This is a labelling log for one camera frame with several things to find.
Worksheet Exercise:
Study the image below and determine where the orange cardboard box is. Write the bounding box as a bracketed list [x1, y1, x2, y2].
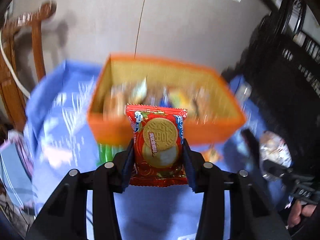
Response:
[87, 54, 246, 145]

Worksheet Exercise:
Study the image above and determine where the right hand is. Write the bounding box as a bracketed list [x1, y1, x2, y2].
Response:
[287, 200, 317, 228]

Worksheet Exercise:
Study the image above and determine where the red biscuit packet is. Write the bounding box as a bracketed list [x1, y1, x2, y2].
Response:
[125, 104, 188, 187]

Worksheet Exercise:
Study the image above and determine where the green snack packet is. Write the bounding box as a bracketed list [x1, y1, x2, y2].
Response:
[98, 144, 118, 166]

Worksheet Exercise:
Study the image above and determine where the white drink can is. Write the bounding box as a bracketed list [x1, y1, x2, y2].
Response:
[235, 82, 252, 103]

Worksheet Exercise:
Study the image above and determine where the beige orange-label cake packet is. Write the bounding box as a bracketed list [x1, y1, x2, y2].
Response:
[201, 148, 223, 164]

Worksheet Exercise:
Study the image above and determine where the dark carved wooden furniture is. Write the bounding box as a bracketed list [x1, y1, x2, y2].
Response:
[223, 0, 319, 173]

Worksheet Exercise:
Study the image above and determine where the white cable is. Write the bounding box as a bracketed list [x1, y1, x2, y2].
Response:
[0, 29, 31, 99]

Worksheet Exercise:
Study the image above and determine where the carved wooden chair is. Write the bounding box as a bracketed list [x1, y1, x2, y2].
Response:
[1, 0, 57, 132]

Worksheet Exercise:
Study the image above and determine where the white round snack bag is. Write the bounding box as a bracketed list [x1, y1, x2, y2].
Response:
[259, 131, 292, 181]

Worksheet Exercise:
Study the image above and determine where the pink and blue bag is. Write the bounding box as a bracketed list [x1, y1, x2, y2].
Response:
[1, 129, 35, 209]

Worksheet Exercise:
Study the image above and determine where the blue patterned tablecloth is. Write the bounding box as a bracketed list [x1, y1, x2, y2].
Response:
[22, 59, 286, 240]

